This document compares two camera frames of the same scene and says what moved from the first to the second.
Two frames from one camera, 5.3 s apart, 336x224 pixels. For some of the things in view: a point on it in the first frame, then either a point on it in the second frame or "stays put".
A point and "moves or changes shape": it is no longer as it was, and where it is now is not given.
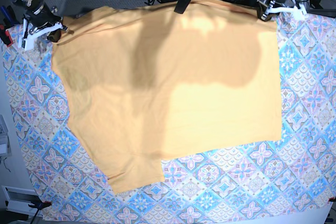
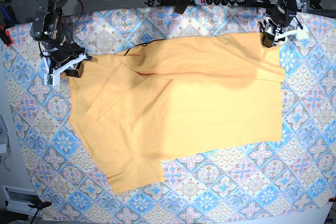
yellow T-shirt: (147, 84) moves or changes shape
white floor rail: (17, 200) stays put
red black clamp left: (5, 36) stays put
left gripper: (41, 14) to (74, 67)
